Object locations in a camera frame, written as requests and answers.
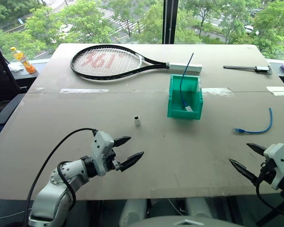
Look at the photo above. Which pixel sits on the short clear tape strip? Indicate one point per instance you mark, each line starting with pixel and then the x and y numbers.
pixel 278 91

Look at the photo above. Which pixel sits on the black white tennis racket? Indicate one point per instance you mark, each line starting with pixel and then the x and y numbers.
pixel 184 68

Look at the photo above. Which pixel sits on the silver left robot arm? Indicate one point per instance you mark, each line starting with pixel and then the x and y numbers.
pixel 49 194

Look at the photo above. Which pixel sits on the black window frame post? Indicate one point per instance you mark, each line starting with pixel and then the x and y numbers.
pixel 170 21

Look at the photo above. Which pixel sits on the green plastic bin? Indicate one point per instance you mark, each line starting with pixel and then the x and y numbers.
pixel 184 114

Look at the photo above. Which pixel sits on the white crumpled tissue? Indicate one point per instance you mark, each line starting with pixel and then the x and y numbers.
pixel 15 66

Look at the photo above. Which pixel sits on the black chair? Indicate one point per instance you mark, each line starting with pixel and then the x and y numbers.
pixel 0 71

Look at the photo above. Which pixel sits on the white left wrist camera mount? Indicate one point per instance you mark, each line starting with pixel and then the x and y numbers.
pixel 100 146

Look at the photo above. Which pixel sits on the dark side table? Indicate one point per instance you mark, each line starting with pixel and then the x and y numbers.
pixel 39 69

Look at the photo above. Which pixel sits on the long clear tape strip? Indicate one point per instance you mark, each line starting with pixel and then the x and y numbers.
pixel 85 90

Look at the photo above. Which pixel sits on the orange drink bottle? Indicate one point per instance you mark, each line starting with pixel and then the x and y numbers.
pixel 24 62

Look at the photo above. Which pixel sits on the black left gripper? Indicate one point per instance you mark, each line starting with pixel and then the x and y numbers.
pixel 112 160

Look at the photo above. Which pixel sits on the small white connector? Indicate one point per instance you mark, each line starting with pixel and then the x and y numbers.
pixel 137 121

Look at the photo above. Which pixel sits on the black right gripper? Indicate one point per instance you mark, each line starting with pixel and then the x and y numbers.
pixel 268 173

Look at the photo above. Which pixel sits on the black digital caliper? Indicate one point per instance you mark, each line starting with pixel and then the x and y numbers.
pixel 262 69

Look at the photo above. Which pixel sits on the dark flat board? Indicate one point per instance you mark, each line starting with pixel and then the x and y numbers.
pixel 10 108

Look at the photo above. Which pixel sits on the white rounded robot leg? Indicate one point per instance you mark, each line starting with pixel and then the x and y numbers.
pixel 132 212
pixel 198 207

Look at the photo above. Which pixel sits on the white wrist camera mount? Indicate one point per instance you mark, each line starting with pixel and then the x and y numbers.
pixel 100 146
pixel 280 160

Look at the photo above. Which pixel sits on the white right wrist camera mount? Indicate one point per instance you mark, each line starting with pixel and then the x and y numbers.
pixel 280 160

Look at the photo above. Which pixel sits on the grey robot torso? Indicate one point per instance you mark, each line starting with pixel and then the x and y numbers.
pixel 184 223

